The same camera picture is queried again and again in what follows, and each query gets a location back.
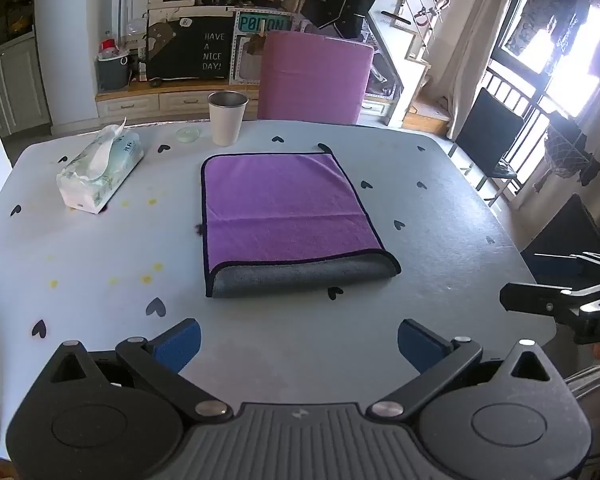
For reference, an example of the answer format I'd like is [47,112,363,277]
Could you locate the grey bucket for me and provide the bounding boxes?
[96,52,132,92]

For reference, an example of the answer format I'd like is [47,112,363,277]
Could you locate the wire basket with clothes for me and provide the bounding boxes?
[544,112,600,187]

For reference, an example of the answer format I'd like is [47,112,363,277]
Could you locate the cream drawer sideboard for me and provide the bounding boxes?
[95,79,261,120]

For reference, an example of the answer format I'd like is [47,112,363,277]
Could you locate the wooden staircase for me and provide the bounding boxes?
[362,0,453,133]

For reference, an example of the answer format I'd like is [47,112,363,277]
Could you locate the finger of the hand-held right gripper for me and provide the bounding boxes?
[534,252,600,278]
[499,280,600,325]

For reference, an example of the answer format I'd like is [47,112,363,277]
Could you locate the grey panelled cabinet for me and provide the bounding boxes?
[0,35,51,137]

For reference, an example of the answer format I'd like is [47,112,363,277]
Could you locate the black lettered sign board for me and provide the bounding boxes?
[145,14,231,81]

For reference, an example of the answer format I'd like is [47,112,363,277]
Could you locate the steel cup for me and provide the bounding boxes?
[207,91,250,147]

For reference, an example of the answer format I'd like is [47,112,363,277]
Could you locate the black chair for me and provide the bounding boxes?
[454,87,524,207]
[521,193,600,288]

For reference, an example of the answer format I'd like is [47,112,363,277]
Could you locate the purple and grey towel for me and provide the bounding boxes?
[200,143,402,299]

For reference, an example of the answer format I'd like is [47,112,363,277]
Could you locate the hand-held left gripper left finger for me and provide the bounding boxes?
[45,318,233,421]

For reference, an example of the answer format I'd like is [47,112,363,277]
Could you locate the pink upholstered chair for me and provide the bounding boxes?
[256,30,375,126]

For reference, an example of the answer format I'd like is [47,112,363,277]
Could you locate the teal lettered sign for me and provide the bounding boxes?
[236,10,293,36]

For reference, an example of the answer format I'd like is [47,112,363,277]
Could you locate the tissue pack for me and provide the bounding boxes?
[56,117,145,215]

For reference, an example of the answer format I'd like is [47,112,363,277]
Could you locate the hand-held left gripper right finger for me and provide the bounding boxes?
[367,318,554,420]

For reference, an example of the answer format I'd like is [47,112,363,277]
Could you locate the beige curtain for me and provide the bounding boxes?
[445,0,523,140]

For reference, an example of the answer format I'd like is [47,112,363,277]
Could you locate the dark hanging clothes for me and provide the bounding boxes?
[502,0,593,61]

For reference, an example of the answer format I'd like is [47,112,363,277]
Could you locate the heart print tablecloth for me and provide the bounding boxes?
[0,119,557,461]

